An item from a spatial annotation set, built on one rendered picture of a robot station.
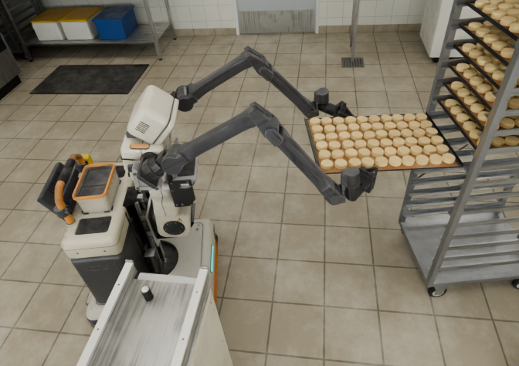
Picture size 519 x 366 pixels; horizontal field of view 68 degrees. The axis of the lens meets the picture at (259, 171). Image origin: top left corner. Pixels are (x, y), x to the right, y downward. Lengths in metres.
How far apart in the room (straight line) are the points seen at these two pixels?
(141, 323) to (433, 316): 1.61
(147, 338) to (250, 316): 1.01
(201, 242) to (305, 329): 0.76
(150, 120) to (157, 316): 0.71
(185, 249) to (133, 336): 0.96
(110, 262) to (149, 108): 0.77
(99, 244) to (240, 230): 1.17
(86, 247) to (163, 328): 0.60
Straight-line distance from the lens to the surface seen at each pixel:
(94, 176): 1.98
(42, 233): 3.24
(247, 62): 1.71
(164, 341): 1.42
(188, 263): 2.26
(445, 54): 1.95
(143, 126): 1.55
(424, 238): 2.57
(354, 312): 2.38
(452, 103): 2.02
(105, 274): 2.01
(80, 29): 5.59
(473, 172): 1.78
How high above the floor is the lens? 2.08
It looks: 42 degrees down
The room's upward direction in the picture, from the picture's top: 6 degrees counter-clockwise
